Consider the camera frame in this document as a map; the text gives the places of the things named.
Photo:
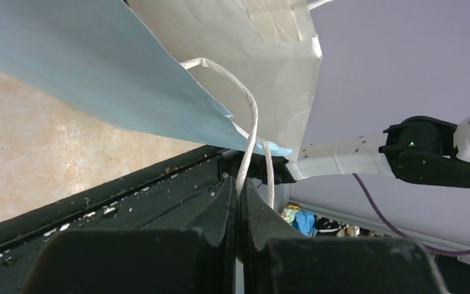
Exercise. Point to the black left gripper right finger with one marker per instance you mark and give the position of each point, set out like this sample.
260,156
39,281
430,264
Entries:
279,259

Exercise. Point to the light blue paper bag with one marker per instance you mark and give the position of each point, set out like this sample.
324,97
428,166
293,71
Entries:
232,74

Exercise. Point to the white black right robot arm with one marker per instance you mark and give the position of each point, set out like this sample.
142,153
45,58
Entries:
420,150

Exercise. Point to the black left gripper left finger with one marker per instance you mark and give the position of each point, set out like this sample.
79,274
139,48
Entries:
181,260

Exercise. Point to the black mounting base rail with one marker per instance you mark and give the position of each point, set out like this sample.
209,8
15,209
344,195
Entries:
163,196

